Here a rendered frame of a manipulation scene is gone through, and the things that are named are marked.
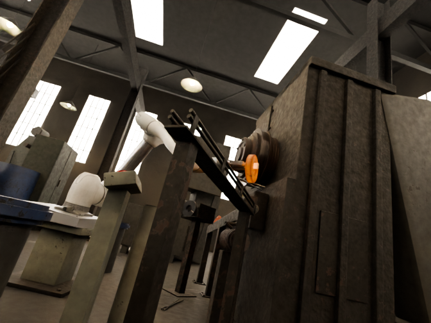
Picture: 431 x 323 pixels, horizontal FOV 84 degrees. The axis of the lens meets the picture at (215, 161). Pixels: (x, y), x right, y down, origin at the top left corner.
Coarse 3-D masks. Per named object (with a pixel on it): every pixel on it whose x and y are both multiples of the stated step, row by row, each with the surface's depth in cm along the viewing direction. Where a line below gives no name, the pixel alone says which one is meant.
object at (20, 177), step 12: (0, 168) 344; (12, 168) 347; (24, 168) 355; (0, 180) 339; (12, 180) 345; (24, 180) 355; (36, 180) 374; (0, 192) 335; (12, 192) 343; (24, 192) 357
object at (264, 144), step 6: (258, 132) 180; (264, 132) 178; (264, 138) 170; (264, 144) 167; (264, 150) 166; (258, 156) 164; (264, 156) 165; (258, 162) 164; (264, 162) 165; (258, 168) 166; (258, 174) 168
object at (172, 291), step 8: (200, 208) 199; (208, 208) 206; (184, 216) 207; (192, 216) 200; (200, 216) 199; (208, 216) 206; (192, 224) 206; (192, 232) 203; (192, 240) 201; (192, 248) 200; (184, 256) 198; (192, 256) 200; (184, 264) 195; (184, 272) 192; (184, 280) 192; (168, 288) 194; (176, 288) 190; (184, 288) 191; (176, 296) 178; (184, 296) 182; (192, 296) 188
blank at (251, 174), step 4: (248, 156) 126; (252, 156) 125; (256, 156) 131; (248, 160) 124; (252, 160) 124; (256, 160) 131; (248, 164) 123; (252, 164) 124; (248, 168) 123; (252, 168) 124; (248, 172) 123; (252, 172) 125; (256, 172) 132; (248, 176) 124; (252, 176) 125; (256, 176) 132; (248, 180) 126; (252, 180) 125
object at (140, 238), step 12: (144, 216) 94; (144, 228) 92; (144, 240) 90; (132, 252) 90; (132, 264) 88; (132, 276) 86; (120, 288) 86; (132, 288) 85; (120, 300) 84; (120, 312) 83
